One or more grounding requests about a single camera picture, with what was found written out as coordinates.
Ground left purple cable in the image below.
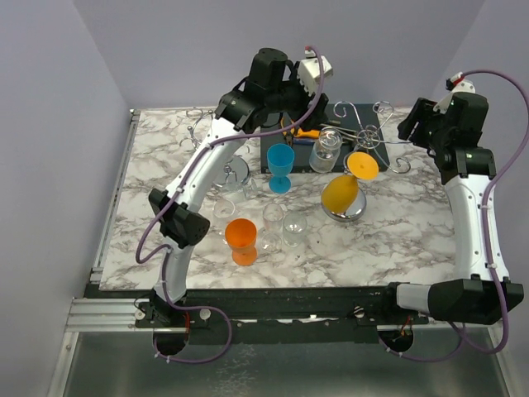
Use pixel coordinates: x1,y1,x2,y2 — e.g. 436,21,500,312
135,45,326,365

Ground dark grey tool tray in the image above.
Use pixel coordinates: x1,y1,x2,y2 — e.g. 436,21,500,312
260,103,389,174

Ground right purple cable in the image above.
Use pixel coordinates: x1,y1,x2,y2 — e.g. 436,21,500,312
379,69,529,363

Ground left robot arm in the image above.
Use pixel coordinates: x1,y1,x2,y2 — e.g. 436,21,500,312
149,46,332,327

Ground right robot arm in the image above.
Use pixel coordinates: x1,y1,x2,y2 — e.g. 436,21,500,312
379,92,524,325

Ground aluminium extrusion frame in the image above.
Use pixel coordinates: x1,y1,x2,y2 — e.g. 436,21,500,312
47,109,141,396

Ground yellow plastic goblet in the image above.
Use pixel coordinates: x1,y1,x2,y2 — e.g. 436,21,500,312
321,151,379,214

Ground orange plastic goblet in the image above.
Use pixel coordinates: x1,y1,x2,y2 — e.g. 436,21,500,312
224,218,258,266

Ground blue red screwdriver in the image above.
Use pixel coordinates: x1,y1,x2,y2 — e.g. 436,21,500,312
293,137,317,146

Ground orange utility knife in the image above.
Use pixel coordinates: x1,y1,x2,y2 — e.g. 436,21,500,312
293,128,320,140

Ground yellow handled pliers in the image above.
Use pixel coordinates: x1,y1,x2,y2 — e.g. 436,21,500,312
279,116,297,147

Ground black front mounting rail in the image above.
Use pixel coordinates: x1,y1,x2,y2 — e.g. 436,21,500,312
136,286,448,345

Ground black metal tool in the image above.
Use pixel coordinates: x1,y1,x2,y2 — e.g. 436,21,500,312
318,118,357,136

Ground ribbed clear wine glass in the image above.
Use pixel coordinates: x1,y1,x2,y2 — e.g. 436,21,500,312
308,127,343,174

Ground clear stemmed glass centre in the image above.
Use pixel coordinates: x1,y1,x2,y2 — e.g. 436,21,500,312
261,203,284,253

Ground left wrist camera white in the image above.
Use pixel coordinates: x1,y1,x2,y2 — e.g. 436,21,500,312
297,46,334,95

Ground scroll arm chrome glass rack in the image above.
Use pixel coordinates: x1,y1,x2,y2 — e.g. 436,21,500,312
321,101,411,223

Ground clear glass with reflection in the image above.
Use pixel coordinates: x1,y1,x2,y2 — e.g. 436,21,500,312
283,212,307,247

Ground blue plastic goblet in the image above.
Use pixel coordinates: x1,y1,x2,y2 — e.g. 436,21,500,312
267,144,295,194

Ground purple cable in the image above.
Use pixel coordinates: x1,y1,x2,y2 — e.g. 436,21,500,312
379,69,529,363
135,45,326,365

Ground round ring chrome glass rack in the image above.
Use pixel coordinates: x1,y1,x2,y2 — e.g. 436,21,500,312
178,108,250,191

